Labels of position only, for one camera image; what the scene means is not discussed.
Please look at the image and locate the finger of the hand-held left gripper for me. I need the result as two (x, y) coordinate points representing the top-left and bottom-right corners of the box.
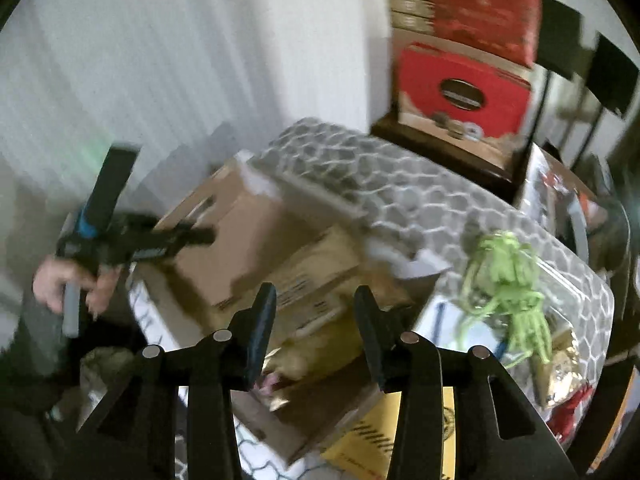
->
(74, 146), (141, 242)
(154, 227), (217, 257)

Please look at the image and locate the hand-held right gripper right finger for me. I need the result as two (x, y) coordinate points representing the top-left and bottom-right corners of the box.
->
(352, 285), (581, 480)

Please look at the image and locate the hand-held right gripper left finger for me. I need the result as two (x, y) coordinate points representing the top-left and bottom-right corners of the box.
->
(55, 282), (278, 480)

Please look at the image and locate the blue face mask packet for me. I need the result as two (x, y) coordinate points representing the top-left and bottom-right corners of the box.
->
(417, 260), (587, 367)

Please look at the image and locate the green paracord bundle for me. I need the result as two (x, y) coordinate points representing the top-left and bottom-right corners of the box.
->
(459, 230), (555, 367)

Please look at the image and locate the person's left forearm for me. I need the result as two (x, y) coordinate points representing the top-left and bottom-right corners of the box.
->
(0, 300), (83, 441)

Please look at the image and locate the person's left hand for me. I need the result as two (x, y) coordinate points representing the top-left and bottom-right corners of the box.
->
(31, 256), (122, 322)

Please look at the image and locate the yellow box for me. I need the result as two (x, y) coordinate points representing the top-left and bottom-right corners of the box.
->
(320, 389), (457, 480)

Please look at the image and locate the white curtain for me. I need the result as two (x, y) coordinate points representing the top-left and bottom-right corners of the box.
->
(0, 0), (363, 246)

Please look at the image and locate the grey hexagon pattern blanket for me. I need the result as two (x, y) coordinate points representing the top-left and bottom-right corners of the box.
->
(245, 116), (617, 411)

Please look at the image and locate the dark wooden table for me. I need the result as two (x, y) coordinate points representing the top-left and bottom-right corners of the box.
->
(369, 114), (532, 203)

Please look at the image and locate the gold foil packet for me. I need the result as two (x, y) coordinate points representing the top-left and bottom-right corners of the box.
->
(530, 330), (587, 407)

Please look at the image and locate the red foil packet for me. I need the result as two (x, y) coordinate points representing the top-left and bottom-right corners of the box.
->
(545, 385), (597, 445)

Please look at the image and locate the clear plastic storage box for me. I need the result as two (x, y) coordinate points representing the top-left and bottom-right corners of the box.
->
(514, 142), (632, 281)

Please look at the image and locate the red gift bag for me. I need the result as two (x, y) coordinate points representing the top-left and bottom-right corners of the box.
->
(394, 41), (535, 162)

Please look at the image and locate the brown flat box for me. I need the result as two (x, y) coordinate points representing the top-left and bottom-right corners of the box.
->
(387, 14), (434, 37)
(386, 0), (433, 18)

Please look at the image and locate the red printed box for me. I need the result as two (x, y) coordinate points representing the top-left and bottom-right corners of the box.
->
(426, 0), (544, 69)

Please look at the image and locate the black music stand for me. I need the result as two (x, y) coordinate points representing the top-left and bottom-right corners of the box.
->
(570, 31), (640, 171)
(535, 0), (590, 171)

